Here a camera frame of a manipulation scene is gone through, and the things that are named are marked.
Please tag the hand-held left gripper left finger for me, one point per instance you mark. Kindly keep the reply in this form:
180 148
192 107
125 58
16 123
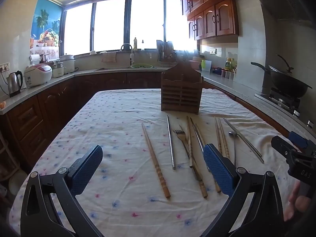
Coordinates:
86 167

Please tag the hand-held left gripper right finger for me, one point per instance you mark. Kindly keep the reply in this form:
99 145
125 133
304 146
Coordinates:
218 170

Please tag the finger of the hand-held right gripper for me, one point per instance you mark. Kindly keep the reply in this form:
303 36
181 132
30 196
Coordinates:
298 139
281 144

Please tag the metal spoon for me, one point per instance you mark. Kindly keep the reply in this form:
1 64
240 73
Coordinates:
233 134

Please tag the wooden utensil holder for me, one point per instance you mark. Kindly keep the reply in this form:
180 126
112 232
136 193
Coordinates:
181 93

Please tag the person's right hand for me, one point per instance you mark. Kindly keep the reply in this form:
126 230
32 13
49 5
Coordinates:
291 205

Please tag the gas stove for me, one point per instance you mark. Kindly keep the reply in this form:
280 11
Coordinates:
281 101

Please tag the white floral tablecloth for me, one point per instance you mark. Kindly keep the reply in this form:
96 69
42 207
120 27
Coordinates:
118 128

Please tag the black wok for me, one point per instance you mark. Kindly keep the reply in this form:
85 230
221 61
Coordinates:
288 81

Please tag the wooden base cabinets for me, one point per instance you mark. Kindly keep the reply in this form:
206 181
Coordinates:
49 106

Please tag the row of seasoning jars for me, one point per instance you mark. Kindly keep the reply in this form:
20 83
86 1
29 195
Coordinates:
228 74

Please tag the yellow oil bottle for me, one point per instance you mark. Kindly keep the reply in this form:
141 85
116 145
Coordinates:
230 64

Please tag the blue bowl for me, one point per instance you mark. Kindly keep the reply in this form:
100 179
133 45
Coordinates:
217 71

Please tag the small white appliance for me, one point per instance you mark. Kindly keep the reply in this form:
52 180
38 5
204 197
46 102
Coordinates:
58 69

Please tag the white rice cooker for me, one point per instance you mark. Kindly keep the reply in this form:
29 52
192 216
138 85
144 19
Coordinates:
38 75

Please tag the green lidded container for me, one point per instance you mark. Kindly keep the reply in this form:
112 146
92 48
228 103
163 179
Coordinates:
206 65

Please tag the white slow cooker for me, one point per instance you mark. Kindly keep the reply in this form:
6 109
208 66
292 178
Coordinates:
68 63

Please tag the pink container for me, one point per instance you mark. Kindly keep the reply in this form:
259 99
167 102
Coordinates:
195 63

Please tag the steel electric kettle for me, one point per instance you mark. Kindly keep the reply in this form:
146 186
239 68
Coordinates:
14 82

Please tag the green basin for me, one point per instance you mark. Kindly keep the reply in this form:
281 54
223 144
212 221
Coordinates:
141 66

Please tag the paper towel roll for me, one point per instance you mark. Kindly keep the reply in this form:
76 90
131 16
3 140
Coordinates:
35 59

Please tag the chrome kitchen faucet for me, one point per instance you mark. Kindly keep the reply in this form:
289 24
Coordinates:
126 45

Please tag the dish rack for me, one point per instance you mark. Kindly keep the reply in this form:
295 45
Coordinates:
166 51

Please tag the dish soap bottle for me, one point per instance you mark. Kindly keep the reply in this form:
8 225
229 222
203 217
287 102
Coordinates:
135 44

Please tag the kitchen window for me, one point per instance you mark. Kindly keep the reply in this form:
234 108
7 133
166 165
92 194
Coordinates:
111 24

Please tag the wall socket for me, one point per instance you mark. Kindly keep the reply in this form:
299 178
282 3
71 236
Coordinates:
4 67
212 51

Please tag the tropical fruit wall poster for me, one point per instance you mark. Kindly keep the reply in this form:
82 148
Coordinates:
47 27

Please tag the wooden wall cabinets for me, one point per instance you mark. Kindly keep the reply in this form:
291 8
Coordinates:
212 12

